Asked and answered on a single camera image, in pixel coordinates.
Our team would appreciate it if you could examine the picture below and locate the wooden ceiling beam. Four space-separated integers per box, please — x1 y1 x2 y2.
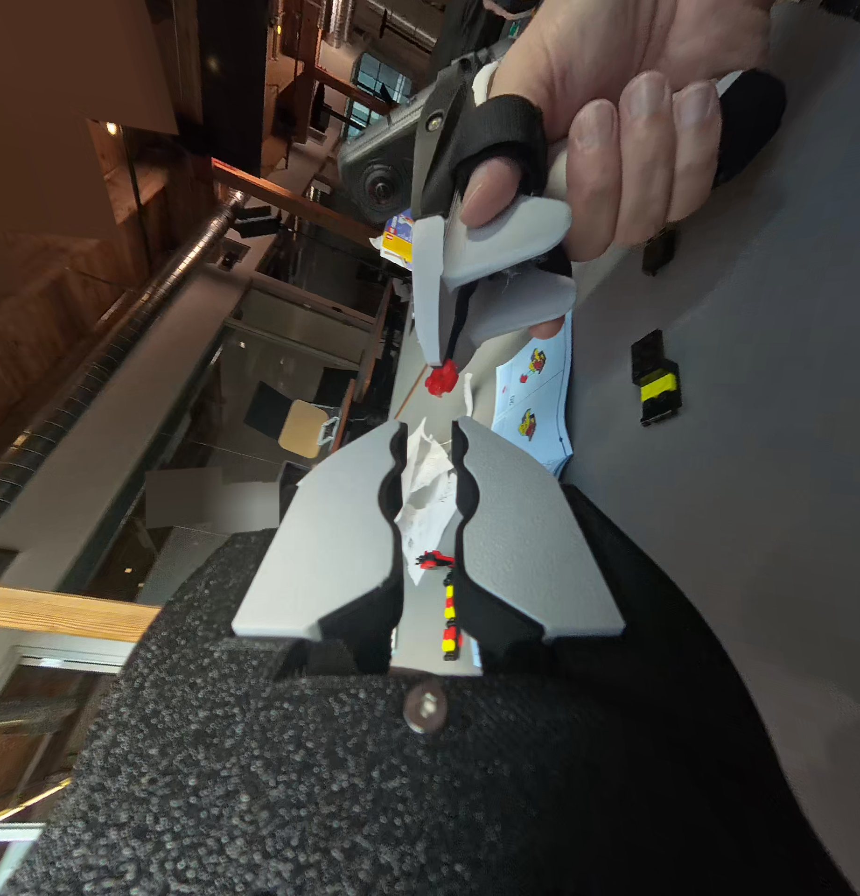
211 157 383 247

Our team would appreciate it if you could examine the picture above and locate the black yellow red brick chain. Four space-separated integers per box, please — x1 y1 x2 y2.
439 570 467 660

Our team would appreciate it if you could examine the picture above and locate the crumpled white plastic bag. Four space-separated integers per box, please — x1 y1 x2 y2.
393 371 474 586

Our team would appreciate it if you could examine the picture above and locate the tan seat chair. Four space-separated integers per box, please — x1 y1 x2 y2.
244 381 344 461

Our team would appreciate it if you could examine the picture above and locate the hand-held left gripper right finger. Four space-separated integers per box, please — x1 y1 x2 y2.
451 416 627 673

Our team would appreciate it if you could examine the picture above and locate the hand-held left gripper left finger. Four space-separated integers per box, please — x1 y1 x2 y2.
231 419 410 674

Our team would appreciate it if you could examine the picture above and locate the light blue instruction booklet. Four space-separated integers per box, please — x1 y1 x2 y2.
491 311 575 478

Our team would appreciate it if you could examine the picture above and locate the purple yellow toy box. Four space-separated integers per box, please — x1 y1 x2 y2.
370 210 418 270

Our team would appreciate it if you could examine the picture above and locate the black toy brick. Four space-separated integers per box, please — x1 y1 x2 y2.
642 226 680 276

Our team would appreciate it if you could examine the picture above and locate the person's right hand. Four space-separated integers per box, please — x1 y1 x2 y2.
461 0 777 340

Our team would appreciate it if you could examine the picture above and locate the metal ventilation duct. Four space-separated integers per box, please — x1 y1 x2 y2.
0 188 250 520

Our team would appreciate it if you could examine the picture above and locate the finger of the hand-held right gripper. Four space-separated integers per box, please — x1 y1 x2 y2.
411 198 573 368
448 268 579 365

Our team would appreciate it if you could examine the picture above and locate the black yellow brick assembly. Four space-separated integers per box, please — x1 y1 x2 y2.
629 329 683 427

